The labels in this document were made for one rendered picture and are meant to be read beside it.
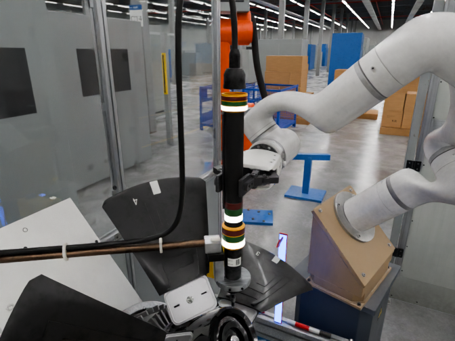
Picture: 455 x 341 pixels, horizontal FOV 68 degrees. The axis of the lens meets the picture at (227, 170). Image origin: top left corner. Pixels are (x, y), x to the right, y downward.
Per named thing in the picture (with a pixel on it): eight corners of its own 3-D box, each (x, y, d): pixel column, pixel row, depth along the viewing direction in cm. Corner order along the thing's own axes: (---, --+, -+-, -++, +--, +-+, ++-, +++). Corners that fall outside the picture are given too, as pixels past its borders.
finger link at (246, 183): (268, 187, 63) (254, 200, 57) (252, 184, 64) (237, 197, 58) (269, 170, 61) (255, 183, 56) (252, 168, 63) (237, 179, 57)
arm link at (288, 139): (268, 128, 74) (293, 161, 73) (286, 118, 85) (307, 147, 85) (242, 149, 78) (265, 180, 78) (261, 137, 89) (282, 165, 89)
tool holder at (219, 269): (206, 295, 63) (206, 249, 59) (204, 272, 69) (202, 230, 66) (254, 290, 64) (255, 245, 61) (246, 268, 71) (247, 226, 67)
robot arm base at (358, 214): (350, 187, 127) (392, 162, 114) (380, 231, 122) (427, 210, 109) (324, 200, 114) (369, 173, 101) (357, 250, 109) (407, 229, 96)
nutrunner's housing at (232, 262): (224, 298, 66) (224, 49, 50) (221, 285, 69) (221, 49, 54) (244, 296, 66) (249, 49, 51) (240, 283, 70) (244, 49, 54)
